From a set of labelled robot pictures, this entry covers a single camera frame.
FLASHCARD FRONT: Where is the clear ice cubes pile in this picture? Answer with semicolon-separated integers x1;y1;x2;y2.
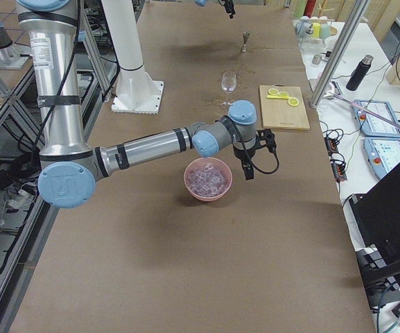
186;164;230;198

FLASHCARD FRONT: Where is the bamboo cutting board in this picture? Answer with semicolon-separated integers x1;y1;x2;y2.
259;85;310;131

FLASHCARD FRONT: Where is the clear wine glass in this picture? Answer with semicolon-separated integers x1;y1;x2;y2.
221;71;236;108

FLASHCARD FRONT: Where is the black thermos bottle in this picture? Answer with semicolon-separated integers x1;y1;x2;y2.
346;54;374;91

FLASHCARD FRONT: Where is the pink bowl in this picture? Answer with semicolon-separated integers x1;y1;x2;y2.
184;157;233;202

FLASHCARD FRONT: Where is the steel jigger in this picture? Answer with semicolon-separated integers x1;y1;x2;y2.
241;32;250;53

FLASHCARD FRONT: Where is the lemon slice far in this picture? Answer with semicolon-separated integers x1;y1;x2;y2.
268;88;279;97

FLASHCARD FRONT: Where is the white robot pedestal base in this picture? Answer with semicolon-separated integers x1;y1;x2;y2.
102;0;164;114

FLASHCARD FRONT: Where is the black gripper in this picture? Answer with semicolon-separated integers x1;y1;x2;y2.
218;0;235;12
233;129;277;180

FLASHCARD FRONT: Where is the lemon slice middle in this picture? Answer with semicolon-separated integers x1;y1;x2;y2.
278;91;290;99

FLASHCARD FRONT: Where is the yellow cup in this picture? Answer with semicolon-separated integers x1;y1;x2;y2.
311;22;321;39

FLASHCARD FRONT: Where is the teach pendant tablet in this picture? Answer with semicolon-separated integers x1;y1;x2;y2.
351;99;400;137

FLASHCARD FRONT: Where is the silver metal rod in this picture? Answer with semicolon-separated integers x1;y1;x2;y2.
330;93;400;130

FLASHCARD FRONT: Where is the aluminium frame post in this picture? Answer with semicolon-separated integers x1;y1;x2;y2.
309;0;370;109

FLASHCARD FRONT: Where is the grey blue cup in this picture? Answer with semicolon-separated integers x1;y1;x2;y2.
295;17;312;38

